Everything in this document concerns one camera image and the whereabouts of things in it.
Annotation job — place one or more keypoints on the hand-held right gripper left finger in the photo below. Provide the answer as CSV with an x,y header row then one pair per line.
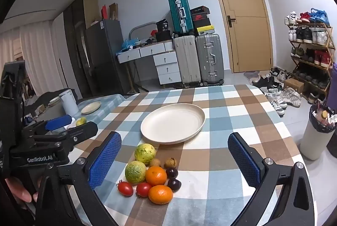
x,y
105,160

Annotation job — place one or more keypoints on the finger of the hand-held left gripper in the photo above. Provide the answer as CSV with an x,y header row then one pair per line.
x,y
58,122
84,129

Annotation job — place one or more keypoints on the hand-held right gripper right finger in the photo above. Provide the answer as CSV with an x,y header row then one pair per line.
x,y
243,160

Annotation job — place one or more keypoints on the green speckled guava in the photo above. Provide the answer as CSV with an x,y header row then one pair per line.
x,y
135,172

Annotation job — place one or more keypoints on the oval red tomato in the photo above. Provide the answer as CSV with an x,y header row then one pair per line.
x,y
125,188

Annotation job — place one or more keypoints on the yellow-green guava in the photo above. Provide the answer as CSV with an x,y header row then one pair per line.
x,y
144,153

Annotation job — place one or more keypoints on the round red tomato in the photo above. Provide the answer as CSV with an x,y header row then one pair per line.
x,y
143,189

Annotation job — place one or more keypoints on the orange mandarin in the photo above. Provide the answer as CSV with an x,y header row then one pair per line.
x,y
156,176
160,194

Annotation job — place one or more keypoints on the dark purple passion fruit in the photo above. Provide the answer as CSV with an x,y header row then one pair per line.
x,y
172,172
174,184

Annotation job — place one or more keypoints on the large cream plate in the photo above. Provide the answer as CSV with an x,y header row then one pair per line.
x,y
171,123

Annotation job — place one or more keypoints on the person's left hand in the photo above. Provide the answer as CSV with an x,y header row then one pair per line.
x,y
18,190

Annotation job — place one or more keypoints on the small green fruit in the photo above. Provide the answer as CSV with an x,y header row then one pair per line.
x,y
80,122

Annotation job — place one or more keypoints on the small white bin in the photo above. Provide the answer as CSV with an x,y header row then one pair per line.
x,y
69,102

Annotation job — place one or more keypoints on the small cream plate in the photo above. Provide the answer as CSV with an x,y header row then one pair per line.
x,y
90,107

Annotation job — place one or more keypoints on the light blue tablecloth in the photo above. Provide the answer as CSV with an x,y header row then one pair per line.
x,y
110,102

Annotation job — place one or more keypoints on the blue brown checked tablecloth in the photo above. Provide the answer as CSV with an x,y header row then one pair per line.
x,y
231,115

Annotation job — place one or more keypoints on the small brown longan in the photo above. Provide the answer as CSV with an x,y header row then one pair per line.
x,y
171,162
155,162

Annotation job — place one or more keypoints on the white curtain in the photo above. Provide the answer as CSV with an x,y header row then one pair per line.
x,y
39,52

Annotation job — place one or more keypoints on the pile of shoes on floor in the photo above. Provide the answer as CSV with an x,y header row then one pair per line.
x,y
279,96

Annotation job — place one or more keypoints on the white trash can black bag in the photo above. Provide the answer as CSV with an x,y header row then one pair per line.
x,y
314,141

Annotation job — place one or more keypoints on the grey refrigerator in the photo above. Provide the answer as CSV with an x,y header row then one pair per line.
x,y
105,57

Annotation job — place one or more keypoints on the dark wooden wardrobe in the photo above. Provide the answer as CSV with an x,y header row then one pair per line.
x,y
76,39

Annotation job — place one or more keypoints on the grey door mat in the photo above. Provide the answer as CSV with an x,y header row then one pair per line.
x,y
251,74

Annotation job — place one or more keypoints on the brown cardboard box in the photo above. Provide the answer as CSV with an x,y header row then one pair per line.
x,y
294,85

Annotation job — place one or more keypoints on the blue plastic bag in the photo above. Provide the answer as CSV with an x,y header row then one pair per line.
x,y
129,44
320,16

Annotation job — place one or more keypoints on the white desk with drawers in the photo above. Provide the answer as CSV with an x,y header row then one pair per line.
x,y
165,60

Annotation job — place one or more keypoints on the grey suitcase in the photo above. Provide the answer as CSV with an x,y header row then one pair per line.
x,y
210,57

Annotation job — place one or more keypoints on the beige suitcase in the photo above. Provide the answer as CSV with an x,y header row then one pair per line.
x,y
185,60

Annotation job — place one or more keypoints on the red paper bag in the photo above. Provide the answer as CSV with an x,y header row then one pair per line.
x,y
104,12

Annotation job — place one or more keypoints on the brown paper bag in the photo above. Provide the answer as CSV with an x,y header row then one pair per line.
x,y
113,12

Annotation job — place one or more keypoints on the white yellow shoe box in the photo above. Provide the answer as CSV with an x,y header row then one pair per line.
x,y
205,31

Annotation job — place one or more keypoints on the wooden shoe rack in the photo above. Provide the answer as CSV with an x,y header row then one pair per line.
x,y
313,44

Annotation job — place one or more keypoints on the rows of shoes on rack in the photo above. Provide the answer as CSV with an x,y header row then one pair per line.
x,y
306,35

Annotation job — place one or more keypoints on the tan wooden door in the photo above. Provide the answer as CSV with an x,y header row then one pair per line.
x,y
242,17

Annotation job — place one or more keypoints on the red black shoe box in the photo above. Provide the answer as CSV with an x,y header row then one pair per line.
x,y
201,17

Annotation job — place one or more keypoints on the teal suitcase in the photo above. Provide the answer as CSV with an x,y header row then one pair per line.
x,y
180,15

